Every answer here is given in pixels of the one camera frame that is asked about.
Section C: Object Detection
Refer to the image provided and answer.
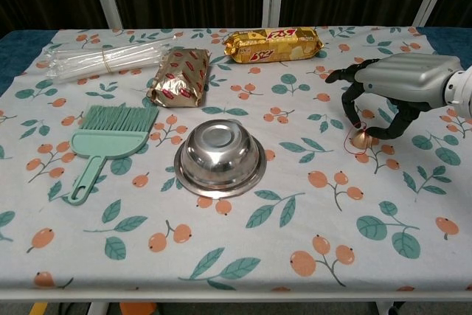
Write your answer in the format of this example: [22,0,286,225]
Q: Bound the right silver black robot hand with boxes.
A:
[324,52,464,142]

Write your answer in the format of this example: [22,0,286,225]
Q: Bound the shiny gold metallic cone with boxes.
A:
[343,122,375,154]

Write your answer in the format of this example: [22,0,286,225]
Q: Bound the golden biscuit pack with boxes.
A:
[221,27,325,64]

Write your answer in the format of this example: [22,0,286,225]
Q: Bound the stainless steel bowl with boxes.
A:
[173,118,268,199]

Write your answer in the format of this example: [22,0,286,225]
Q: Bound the floral printed tablecloth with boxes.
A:
[0,26,472,293]

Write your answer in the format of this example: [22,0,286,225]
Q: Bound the golden foil packet red prints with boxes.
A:
[142,46,212,109]

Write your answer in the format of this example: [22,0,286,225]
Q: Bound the bundle of clear straws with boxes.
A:
[43,35,177,82]

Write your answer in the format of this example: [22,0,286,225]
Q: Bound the green plastic brush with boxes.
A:
[66,105,161,206]

